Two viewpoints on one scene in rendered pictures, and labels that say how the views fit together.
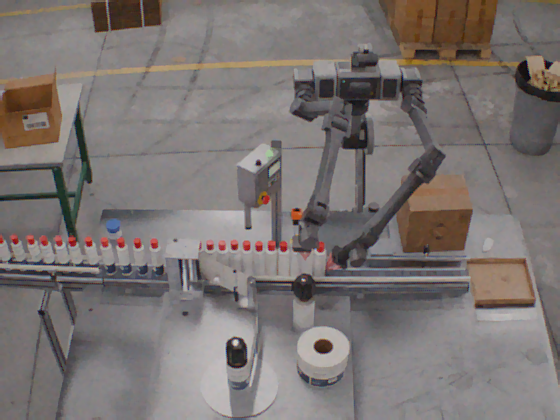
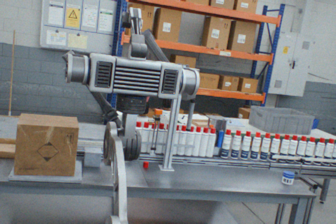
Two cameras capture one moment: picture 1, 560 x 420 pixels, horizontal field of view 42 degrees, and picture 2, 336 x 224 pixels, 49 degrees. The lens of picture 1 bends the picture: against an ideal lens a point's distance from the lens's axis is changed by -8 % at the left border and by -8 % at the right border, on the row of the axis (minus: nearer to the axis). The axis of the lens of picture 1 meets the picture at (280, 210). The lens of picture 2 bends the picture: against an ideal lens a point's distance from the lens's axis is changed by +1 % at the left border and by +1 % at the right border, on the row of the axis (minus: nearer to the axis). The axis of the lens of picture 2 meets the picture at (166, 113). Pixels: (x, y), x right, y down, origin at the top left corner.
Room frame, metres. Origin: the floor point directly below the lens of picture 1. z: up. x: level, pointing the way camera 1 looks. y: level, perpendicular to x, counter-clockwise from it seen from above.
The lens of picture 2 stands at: (4.62, -0.63, 1.63)
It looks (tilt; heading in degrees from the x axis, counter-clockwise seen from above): 11 degrees down; 165
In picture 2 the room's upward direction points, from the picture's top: 8 degrees clockwise
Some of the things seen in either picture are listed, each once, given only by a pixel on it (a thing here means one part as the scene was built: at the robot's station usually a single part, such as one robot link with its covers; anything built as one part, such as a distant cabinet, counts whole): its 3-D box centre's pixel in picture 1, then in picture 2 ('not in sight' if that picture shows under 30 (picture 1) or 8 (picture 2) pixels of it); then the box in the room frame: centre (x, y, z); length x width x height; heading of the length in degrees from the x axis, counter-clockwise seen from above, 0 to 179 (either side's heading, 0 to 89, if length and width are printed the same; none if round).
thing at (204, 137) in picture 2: (211, 258); (203, 141); (2.31, 0.30, 0.98); 0.05 x 0.05 x 0.20
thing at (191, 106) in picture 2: (247, 209); (190, 115); (2.41, 0.14, 1.18); 0.04 x 0.04 x 0.21
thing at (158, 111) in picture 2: (296, 241); (154, 130); (2.36, -0.07, 1.05); 0.10 x 0.04 x 0.33; 179
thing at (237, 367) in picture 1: (237, 364); (165, 113); (1.71, 0.16, 1.04); 0.09 x 0.09 x 0.29
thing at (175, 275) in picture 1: (185, 269); (213, 135); (2.22, 0.40, 1.01); 0.14 x 0.13 x 0.26; 89
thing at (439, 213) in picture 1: (433, 213); (47, 144); (2.59, -0.71, 0.99); 0.30 x 0.24 x 0.27; 92
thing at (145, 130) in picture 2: (307, 260); (144, 137); (2.30, -0.12, 0.98); 0.05 x 0.05 x 0.20
